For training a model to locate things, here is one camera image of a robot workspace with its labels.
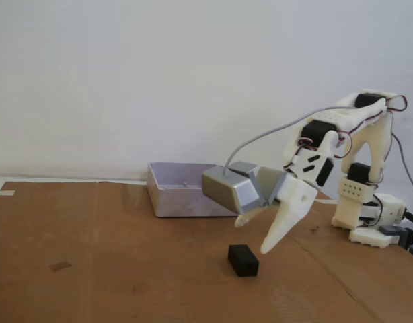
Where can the cream gripper body black servo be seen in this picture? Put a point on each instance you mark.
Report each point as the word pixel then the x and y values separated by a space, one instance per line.
pixel 295 198

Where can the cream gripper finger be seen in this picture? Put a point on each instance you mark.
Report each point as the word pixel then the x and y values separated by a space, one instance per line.
pixel 243 220
pixel 277 232

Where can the black rectangular block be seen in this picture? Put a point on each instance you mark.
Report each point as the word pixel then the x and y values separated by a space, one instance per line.
pixel 241 260

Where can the cream 3D-printed robot arm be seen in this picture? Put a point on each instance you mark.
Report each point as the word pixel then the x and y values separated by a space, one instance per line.
pixel 358 191

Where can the grey open plastic box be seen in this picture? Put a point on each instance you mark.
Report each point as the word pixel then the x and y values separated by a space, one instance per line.
pixel 179 205

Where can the silver webcam with clip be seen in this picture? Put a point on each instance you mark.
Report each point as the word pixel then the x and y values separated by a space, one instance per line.
pixel 223 191

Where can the grey and black table clamp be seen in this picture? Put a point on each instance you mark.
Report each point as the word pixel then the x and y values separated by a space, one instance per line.
pixel 389 231

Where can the brown cardboard sheet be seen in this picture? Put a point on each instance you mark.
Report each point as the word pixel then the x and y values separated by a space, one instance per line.
pixel 125 269

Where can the white tape piece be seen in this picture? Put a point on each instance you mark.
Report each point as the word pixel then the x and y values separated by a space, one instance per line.
pixel 6 193

